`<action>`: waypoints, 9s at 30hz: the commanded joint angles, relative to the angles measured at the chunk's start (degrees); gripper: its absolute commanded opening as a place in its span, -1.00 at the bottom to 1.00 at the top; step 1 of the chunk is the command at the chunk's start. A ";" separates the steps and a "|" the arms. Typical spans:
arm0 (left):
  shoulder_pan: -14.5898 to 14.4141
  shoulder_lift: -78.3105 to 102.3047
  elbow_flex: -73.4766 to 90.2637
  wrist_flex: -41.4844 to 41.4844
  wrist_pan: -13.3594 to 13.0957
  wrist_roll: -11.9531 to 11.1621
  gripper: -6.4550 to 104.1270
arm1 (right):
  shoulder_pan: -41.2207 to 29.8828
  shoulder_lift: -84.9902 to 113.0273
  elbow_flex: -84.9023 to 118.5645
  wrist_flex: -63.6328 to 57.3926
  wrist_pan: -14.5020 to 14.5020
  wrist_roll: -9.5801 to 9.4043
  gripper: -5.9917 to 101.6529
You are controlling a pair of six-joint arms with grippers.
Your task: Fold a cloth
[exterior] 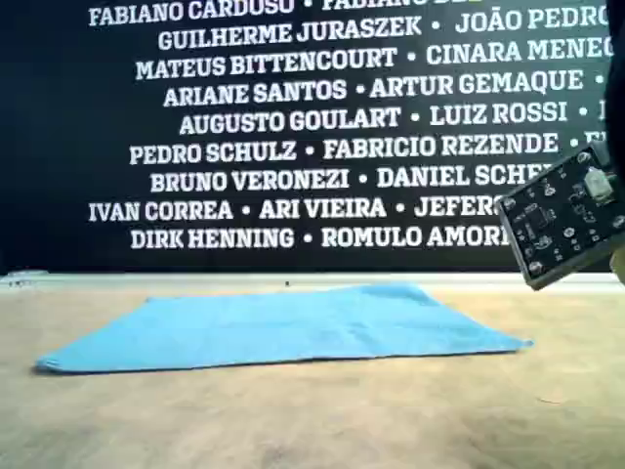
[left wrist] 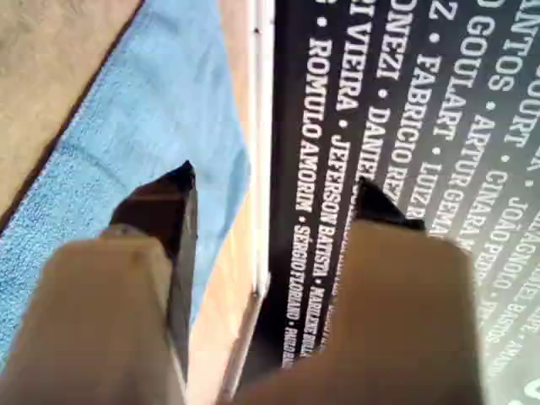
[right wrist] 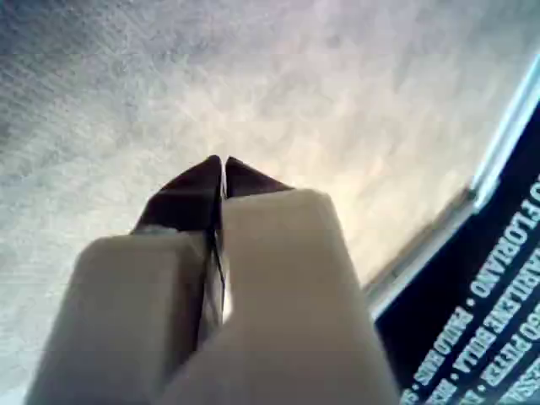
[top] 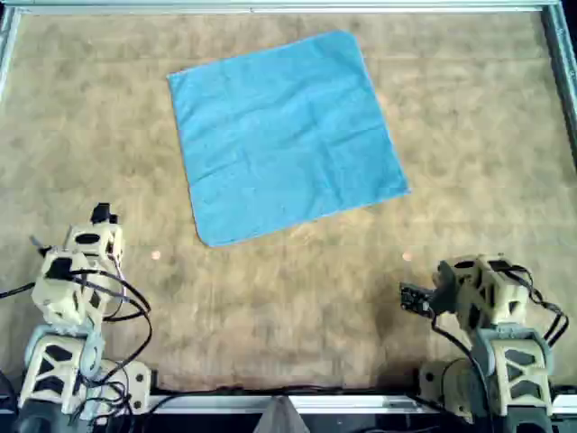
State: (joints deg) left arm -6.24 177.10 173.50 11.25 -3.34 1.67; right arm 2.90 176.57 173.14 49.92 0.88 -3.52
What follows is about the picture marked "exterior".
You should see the blue microfibre cloth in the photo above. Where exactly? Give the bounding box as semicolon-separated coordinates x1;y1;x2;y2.
33;281;535;376

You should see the black banner with white names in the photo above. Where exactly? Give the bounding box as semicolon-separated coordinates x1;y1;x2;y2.
0;0;625;274

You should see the aluminium frame rail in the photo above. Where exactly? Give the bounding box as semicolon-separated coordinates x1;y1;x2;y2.
0;270;625;292

